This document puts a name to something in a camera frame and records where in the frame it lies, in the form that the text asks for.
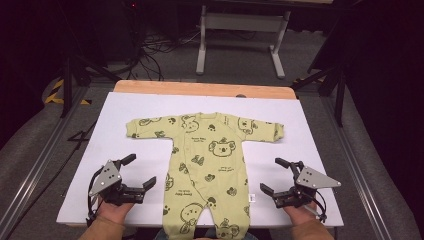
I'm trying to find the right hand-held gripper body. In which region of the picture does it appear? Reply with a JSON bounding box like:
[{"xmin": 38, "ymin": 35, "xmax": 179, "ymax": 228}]
[{"xmin": 271, "ymin": 161, "xmax": 342, "ymax": 209}]

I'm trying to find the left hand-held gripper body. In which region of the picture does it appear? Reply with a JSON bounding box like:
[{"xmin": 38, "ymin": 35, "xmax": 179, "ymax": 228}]
[{"xmin": 88, "ymin": 159, "xmax": 146, "ymax": 207}]

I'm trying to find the green koala print baby romper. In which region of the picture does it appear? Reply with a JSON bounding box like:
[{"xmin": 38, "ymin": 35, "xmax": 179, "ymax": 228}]
[{"xmin": 125, "ymin": 112, "xmax": 285, "ymax": 240}]

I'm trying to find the person's left hand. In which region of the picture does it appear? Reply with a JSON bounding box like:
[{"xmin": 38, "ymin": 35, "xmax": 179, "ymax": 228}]
[{"xmin": 95, "ymin": 197, "xmax": 135, "ymax": 224}]

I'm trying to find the person's right hand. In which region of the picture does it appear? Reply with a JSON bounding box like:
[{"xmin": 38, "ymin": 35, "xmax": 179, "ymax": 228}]
[{"xmin": 283, "ymin": 201, "xmax": 318, "ymax": 226}]

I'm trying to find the white board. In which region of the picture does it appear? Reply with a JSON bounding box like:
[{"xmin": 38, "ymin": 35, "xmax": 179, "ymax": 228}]
[{"xmin": 56, "ymin": 91, "xmax": 345, "ymax": 229}]

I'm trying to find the black tape floor mark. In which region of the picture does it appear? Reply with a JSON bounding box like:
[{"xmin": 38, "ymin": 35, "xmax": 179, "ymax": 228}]
[{"xmin": 67, "ymin": 121, "xmax": 98, "ymax": 151}]

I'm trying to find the black tripod stand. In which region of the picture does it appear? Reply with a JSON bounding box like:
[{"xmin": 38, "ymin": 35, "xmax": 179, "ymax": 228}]
[
  {"xmin": 291, "ymin": 63, "xmax": 348, "ymax": 128},
  {"xmin": 59, "ymin": 0, "xmax": 122, "ymax": 119}
]

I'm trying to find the yellow black hazard tape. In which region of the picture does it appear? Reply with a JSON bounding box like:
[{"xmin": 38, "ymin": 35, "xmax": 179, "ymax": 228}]
[{"xmin": 44, "ymin": 78, "xmax": 93, "ymax": 106}]

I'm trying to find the wooden table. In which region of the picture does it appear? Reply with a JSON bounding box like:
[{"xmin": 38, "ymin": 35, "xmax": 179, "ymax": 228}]
[{"xmin": 113, "ymin": 79, "xmax": 297, "ymax": 101}]

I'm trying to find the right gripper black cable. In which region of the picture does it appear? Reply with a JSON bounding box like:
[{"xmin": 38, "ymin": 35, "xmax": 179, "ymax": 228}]
[{"xmin": 304, "ymin": 189, "xmax": 328, "ymax": 224}]

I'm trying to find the aluminium floor rail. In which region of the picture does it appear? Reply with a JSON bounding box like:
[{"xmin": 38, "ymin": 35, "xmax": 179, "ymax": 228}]
[
  {"xmin": 0, "ymin": 84, "xmax": 90, "ymax": 236},
  {"xmin": 319, "ymin": 96, "xmax": 394, "ymax": 240}
]

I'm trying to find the bundle of black floor cables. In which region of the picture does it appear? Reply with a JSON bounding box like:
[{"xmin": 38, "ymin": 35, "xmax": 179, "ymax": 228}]
[{"xmin": 121, "ymin": 0, "xmax": 202, "ymax": 82}]

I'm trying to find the grey metal stand frame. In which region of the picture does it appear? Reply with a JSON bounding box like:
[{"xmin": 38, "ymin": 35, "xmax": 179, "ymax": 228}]
[{"xmin": 195, "ymin": 4, "xmax": 292, "ymax": 80}]

